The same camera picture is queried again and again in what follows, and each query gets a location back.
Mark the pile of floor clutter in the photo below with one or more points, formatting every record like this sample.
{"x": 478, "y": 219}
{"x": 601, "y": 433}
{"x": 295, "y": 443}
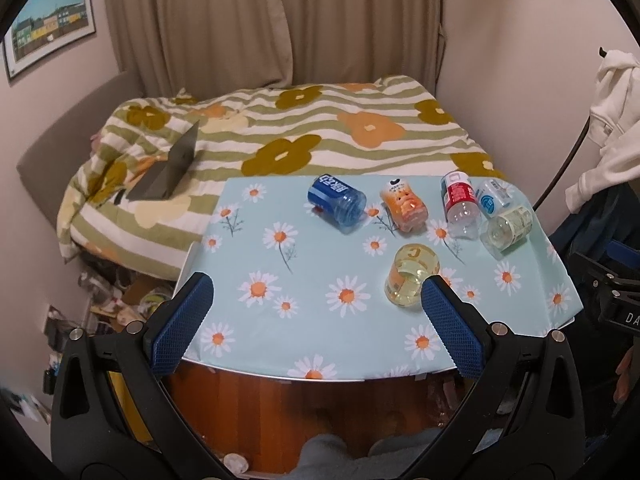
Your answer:
{"x": 115, "y": 300}

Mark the white hoodie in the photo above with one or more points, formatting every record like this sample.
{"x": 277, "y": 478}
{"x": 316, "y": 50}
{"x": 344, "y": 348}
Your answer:
{"x": 616, "y": 110}

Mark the red label plastic cup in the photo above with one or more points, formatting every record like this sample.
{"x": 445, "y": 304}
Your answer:
{"x": 458, "y": 206}

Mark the grey bed headboard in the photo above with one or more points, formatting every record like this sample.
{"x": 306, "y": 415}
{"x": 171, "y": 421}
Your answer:
{"x": 60, "y": 140}

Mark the pale green label plastic cup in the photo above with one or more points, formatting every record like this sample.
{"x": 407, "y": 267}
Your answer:
{"x": 507, "y": 231}

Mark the light blue label plastic cup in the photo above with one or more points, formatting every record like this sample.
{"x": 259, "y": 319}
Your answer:
{"x": 493, "y": 198}

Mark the flower striped blanket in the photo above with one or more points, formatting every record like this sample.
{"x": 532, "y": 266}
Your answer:
{"x": 320, "y": 130}

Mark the beige curtain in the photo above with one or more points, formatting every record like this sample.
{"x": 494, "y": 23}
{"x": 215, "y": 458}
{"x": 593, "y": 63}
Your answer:
{"x": 200, "y": 25}
{"x": 360, "y": 20}

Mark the daisy print tablecloth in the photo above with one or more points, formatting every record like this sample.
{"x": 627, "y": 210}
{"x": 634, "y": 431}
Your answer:
{"x": 310, "y": 280}

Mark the person's grey trouser legs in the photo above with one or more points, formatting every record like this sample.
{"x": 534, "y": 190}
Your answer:
{"x": 350, "y": 452}

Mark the dark blue clothing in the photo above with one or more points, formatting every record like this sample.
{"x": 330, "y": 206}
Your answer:
{"x": 595, "y": 220}

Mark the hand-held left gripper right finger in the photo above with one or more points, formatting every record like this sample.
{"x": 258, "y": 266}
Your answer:
{"x": 453, "y": 334}

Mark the grey laptop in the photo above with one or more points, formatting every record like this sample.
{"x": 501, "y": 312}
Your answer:
{"x": 168, "y": 169}

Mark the orange label plastic cup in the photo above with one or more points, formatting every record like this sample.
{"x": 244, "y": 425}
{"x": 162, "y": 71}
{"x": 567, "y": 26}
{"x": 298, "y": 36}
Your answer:
{"x": 405, "y": 206}

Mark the person's right hand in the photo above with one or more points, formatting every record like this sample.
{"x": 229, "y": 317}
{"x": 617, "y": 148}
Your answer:
{"x": 626, "y": 364}

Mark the framed wall picture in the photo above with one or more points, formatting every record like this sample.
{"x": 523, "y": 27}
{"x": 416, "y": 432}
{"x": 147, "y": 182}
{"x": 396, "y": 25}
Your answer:
{"x": 50, "y": 25}

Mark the yellow clear plastic cup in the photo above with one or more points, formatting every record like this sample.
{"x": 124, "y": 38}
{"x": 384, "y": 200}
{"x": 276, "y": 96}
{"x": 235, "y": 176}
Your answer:
{"x": 413, "y": 276}

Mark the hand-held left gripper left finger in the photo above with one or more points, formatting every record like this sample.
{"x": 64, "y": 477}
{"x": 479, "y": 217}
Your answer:
{"x": 181, "y": 329}

